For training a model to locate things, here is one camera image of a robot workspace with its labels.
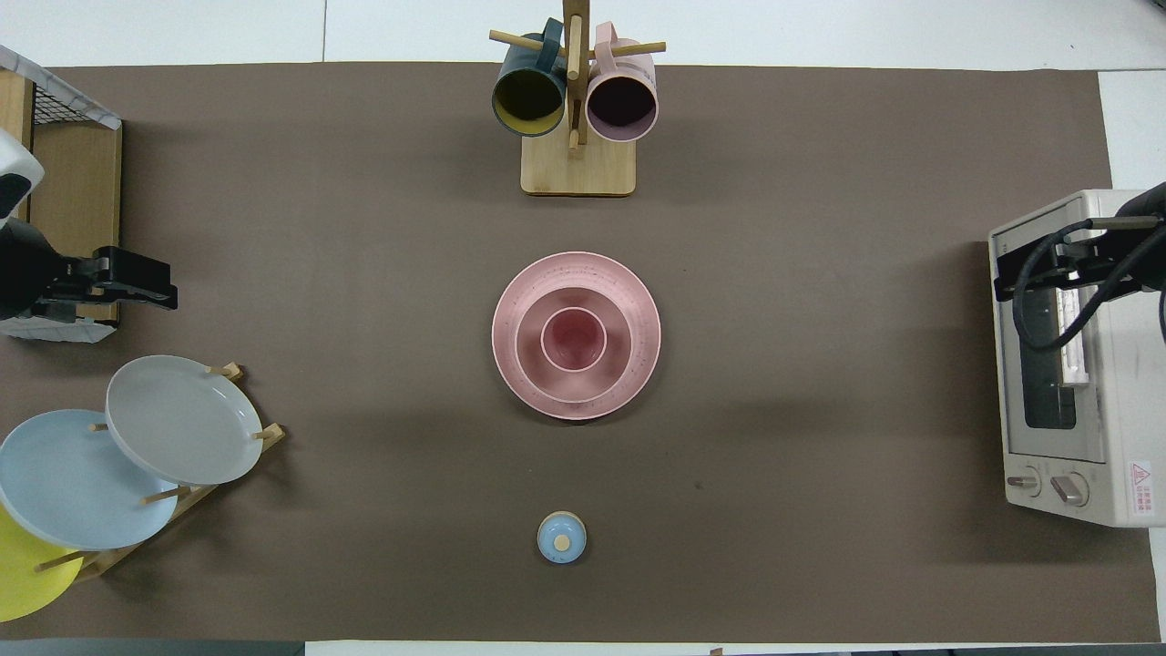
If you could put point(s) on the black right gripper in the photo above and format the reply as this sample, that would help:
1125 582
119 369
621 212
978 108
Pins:
1093 260

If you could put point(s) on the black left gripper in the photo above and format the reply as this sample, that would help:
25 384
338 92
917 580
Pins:
68 278

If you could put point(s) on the pink bowl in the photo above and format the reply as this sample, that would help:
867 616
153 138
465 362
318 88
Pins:
531 351

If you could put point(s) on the pink plastic cup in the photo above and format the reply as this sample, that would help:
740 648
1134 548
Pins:
574 342

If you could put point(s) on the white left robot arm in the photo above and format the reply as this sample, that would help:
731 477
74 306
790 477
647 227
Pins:
14 173

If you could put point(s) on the grey plate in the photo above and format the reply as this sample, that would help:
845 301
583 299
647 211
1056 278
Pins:
182 419

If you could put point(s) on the beige toaster oven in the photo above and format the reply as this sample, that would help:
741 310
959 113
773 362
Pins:
1120 410

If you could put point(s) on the wooden plate rack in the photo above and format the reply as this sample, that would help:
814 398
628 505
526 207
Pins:
271 435

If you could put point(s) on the light blue plate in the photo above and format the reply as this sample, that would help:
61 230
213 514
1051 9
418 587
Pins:
64 483

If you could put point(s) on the yellow plate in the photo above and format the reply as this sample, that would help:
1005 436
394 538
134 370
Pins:
23 574

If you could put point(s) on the brown table mat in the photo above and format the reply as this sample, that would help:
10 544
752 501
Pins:
364 547

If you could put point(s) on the dark green mug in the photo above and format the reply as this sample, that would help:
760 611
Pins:
528 100

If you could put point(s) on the pink speckled plate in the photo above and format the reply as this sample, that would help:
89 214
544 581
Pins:
576 269

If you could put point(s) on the pink mug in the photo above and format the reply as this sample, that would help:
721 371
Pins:
621 105

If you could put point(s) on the wooden mug tree stand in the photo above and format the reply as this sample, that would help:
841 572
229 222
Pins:
578 173

